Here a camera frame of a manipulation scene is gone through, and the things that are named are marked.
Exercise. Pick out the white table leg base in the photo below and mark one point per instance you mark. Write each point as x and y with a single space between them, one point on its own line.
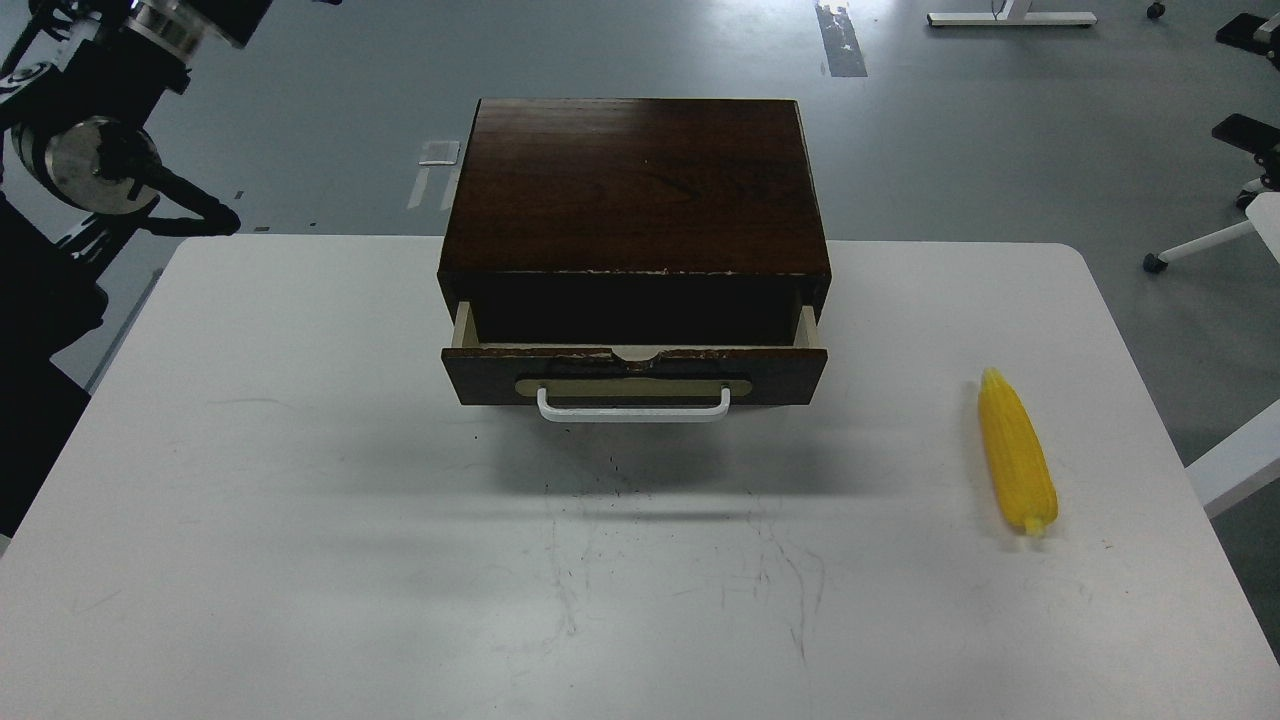
1011 14

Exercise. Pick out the dark wooden drawer cabinet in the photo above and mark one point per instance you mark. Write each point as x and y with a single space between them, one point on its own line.
636 221

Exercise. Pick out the grey floor tape strip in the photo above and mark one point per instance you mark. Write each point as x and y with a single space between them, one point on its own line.
844 58

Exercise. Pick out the white side table edge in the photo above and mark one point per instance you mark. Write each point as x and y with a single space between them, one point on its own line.
1239 465

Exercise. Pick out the yellow corn cob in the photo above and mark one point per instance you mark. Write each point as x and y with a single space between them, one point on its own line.
1018 469

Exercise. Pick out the white office chair base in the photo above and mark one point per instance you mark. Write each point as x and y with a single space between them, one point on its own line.
1261 212

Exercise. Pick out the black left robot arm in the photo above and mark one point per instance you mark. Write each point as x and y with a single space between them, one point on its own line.
79 84

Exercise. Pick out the wooden drawer with white handle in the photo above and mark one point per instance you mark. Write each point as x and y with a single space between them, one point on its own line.
633 384

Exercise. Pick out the white floor tape marks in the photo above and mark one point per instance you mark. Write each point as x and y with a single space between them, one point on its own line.
436 158

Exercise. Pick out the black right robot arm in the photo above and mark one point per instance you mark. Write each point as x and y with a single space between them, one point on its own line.
1249 127

